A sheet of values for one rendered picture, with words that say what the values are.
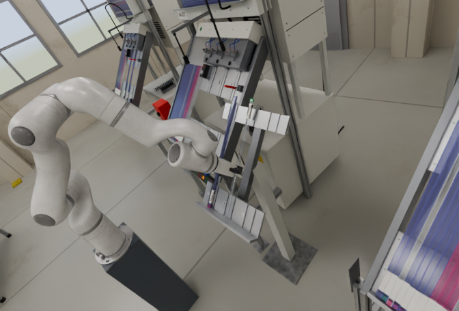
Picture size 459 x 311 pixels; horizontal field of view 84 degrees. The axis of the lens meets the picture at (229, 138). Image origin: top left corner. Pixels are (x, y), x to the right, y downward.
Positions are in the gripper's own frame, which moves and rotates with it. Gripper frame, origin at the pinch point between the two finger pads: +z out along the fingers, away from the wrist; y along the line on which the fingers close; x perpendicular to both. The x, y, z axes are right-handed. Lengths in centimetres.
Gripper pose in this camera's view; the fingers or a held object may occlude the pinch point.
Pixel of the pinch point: (236, 169)
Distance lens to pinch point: 104.4
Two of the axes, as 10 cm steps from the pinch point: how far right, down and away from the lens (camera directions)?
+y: 6.8, 2.4, -6.9
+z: 6.5, 2.5, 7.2
